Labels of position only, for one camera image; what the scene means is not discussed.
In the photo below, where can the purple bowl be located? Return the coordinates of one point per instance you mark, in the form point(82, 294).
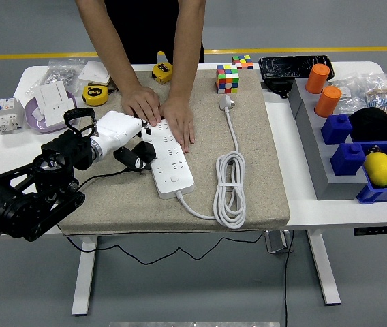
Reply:
point(33, 122)

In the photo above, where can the black desk control panel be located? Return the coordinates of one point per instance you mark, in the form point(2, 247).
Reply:
point(381, 230)

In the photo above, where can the black plug adapter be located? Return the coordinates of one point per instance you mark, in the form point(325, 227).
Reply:
point(147, 150)

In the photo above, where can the clear bag of screws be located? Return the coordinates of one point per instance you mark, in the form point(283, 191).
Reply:
point(59, 73)

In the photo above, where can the person's left hand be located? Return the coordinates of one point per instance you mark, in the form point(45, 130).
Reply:
point(178, 119)

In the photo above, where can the blue storage bin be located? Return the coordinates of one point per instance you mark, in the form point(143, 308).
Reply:
point(374, 195)

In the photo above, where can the black plastic tray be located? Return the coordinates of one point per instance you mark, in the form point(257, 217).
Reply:
point(289, 66)

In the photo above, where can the clear bag of resistors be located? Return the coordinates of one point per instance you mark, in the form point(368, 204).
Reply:
point(382, 93)

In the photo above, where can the orange cylinder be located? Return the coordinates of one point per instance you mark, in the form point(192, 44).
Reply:
point(328, 102)
point(317, 79)

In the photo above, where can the small colourful puzzle cube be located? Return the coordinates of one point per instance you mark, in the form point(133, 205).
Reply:
point(243, 62)

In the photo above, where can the large colourful puzzle cube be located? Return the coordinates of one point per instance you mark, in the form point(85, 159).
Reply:
point(227, 80)

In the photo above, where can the person's right hand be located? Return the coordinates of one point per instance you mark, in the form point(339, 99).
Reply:
point(142, 102)

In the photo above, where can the person's left forearm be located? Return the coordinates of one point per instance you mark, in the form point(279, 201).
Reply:
point(188, 41)

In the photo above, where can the white switch plate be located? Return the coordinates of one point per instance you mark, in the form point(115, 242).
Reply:
point(54, 93)

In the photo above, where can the white circuit breaker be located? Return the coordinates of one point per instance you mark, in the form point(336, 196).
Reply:
point(6, 116)

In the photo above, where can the grey-brown mat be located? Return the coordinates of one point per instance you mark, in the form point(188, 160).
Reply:
point(128, 211)

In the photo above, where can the white square switch panel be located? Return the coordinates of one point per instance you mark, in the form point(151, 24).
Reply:
point(94, 72)

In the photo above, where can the person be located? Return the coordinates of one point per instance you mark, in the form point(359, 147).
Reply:
point(152, 27)

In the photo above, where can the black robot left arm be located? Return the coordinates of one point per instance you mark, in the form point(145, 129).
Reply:
point(2, 211)

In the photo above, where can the white table leg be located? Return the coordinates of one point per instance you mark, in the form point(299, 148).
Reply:
point(84, 279)
point(326, 272)

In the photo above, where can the yellow lemon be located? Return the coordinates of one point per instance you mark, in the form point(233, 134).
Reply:
point(380, 169)

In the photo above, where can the white wall socket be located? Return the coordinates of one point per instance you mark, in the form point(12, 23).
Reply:
point(55, 110)

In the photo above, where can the black cloth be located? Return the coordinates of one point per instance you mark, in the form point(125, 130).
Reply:
point(377, 126)

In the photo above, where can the clear plastic bag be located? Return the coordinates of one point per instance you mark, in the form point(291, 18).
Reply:
point(348, 95)

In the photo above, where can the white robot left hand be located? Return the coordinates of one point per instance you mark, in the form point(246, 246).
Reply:
point(118, 127)

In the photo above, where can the blue block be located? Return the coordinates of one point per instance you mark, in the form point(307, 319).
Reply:
point(336, 130)
point(347, 160)

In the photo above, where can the person's right forearm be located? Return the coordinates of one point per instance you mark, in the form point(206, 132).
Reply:
point(106, 37)

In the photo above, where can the white power strip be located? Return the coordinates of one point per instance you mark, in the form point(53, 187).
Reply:
point(176, 177)

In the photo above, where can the grey stepped block holder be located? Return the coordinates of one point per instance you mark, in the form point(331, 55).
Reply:
point(319, 163)

